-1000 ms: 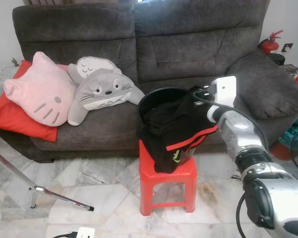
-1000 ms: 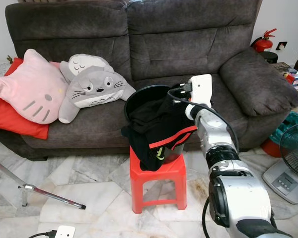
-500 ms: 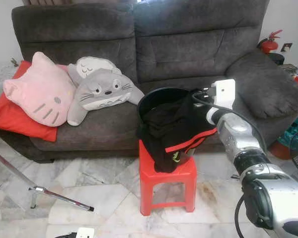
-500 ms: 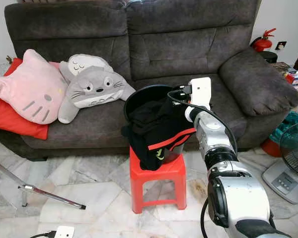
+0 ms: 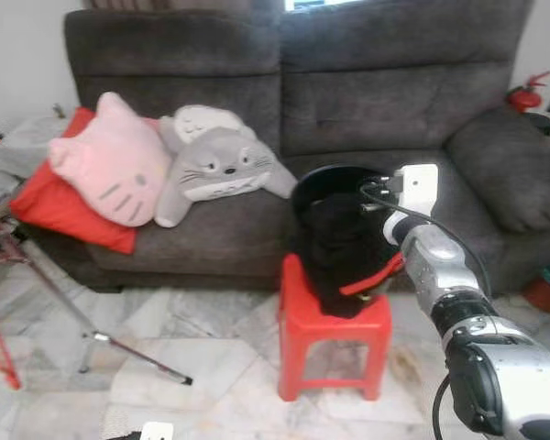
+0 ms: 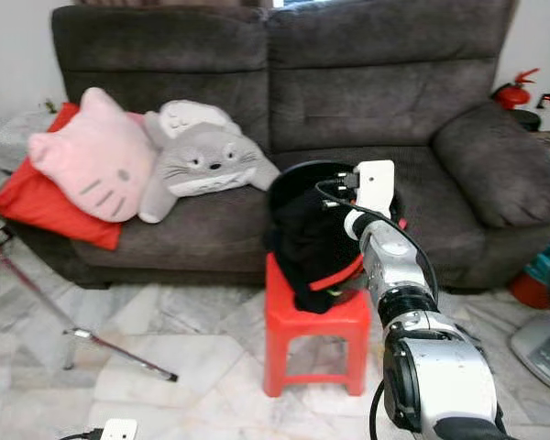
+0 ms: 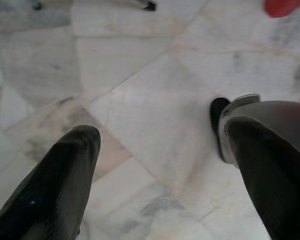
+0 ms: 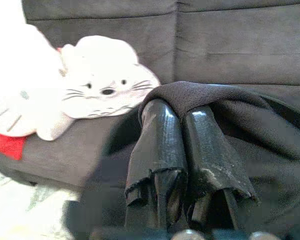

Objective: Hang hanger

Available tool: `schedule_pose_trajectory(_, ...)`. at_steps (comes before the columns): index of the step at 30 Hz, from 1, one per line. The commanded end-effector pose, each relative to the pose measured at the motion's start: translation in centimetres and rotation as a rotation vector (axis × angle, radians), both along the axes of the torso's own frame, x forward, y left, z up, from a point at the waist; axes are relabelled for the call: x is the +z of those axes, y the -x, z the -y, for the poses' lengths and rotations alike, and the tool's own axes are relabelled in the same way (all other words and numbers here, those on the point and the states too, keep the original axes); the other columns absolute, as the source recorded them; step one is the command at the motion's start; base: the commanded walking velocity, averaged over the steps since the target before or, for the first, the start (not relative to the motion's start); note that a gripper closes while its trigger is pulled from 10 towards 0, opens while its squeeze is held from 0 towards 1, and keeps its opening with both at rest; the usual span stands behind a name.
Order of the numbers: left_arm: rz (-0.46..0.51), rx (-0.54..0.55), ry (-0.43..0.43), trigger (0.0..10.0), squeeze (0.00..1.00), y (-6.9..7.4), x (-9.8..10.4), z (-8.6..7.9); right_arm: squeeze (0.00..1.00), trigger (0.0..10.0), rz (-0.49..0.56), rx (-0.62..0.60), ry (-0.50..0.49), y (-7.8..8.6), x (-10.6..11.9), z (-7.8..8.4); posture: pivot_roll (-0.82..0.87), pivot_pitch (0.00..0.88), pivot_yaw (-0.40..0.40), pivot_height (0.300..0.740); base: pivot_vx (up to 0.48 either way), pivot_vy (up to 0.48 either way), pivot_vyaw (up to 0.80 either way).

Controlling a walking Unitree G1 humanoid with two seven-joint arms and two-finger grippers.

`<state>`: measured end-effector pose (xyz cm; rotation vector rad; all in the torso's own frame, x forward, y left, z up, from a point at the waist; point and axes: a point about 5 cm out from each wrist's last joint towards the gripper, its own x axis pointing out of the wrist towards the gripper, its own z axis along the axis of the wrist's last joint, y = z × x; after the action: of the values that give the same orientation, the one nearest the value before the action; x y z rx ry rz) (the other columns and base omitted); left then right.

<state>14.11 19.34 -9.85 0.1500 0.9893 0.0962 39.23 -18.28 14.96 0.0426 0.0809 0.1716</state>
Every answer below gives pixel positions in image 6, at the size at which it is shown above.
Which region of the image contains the black garment red trim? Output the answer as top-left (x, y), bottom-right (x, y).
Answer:
top-left (270, 188), bottom-right (395, 315)

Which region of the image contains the red square cushion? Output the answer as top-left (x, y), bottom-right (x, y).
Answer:
top-left (0, 103), bottom-right (157, 251)

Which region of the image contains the lace covered side table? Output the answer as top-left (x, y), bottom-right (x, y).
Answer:
top-left (0, 110), bottom-right (61, 175)

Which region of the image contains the pink cat face pillow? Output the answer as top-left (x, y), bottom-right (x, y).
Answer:
top-left (27, 87), bottom-right (157, 224)

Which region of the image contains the silver metal clothes rack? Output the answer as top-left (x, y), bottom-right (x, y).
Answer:
top-left (0, 229), bottom-right (180, 383)

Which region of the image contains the grey Totoro plush pillow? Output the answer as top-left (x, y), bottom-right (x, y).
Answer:
top-left (137, 99), bottom-right (281, 224)

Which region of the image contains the round black laundry basket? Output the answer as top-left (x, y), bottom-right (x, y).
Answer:
top-left (266, 160), bottom-right (404, 303)

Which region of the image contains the red plastic stool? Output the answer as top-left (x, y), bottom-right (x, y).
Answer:
top-left (263, 252), bottom-right (372, 398)

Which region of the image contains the dark grey fabric sofa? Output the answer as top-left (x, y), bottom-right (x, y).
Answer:
top-left (23, 0), bottom-right (550, 294)

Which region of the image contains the red fire extinguisher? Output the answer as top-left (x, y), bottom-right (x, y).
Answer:
top-left (493, 67), bottom-right (542, 111)

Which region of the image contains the red plastic basin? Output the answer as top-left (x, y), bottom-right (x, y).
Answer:
top-left (509, 270), bottom-right (550, 311)

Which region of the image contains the white teal floor fan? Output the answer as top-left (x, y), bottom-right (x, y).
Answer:
top-left (509, 247), bottom-right (550, 400)

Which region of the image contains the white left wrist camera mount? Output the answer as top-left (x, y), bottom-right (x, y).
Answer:
top-left (101, 419), bottom-right (138, 440)

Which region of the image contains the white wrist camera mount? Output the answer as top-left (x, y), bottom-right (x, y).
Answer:
top-left (355, 160), bottom-right (397, 218)
top-left (101, 419), bottom-right (138, 440)

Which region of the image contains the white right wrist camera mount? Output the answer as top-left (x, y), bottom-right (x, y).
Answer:
top-left (355, 160), bottom-right (397, 218)

